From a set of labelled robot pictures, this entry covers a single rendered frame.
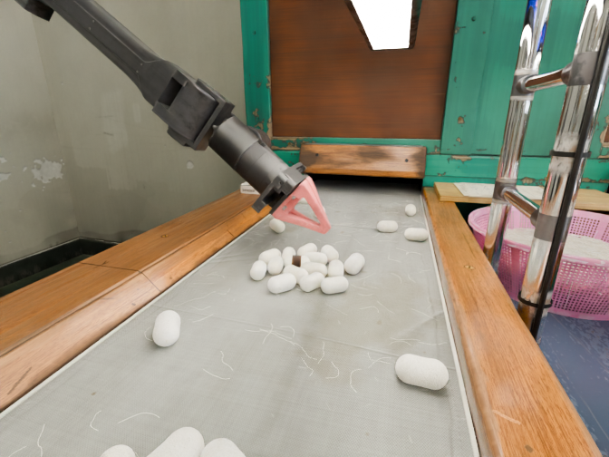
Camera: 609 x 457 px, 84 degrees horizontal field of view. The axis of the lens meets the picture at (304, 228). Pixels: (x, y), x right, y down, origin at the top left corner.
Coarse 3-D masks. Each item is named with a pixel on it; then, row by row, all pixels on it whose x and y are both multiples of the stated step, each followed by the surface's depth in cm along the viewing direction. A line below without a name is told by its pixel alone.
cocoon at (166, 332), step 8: (168, 312) 30; (160, 320) 29; (168, 320) 29; (176, 320) 30; (160, 328) 28; (168, 328) 29; (176, 328) 29; (152, 336) 29; (160, 336) 28; (168, 336) 28; (176, 336) 29; (160, 344) 28; (168, 344) 29
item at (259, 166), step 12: (264, 144) 48; (252, 156) 45; (264, 156) 46; (276, 156) 47; (240, 168) 46; (252, 168) 46; (264, 168) 45; (276, 168) 46; (288, 168) 46; (300, 168) 51; (252, 180) 46; (264, 180) 46; (276, 180) 43; (264, 192) 44; (264, 204) 44
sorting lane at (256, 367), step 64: (320, 192) 87; (256, 256) 48; (384, 256) 48; (128, 320) 33; (192, 320) 33; (256, 320) 33; (320, 320) 33; (384, 320) 33; (448, 320) 33; (64, 384) 25; (128, 384) 25; (192, 384) 25; (256, 384) 25; (320, 384) 25; (384, 384) 25; (448, 384) 25; (0, 448) 20; (64, 448) 20; (256, 448) 20; (320, 448) 20; (384, 448) 20; (448, 448) 20
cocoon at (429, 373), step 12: (408, 360) 25; (420, 360) 25; (432, 360) 25; (396, 372) 25; (408, 372) 24; (420, 372) 24; (432, 372) 24; (444, 372) 24; (420, 384) 24; (432, 384) 24; (444, 384) 24
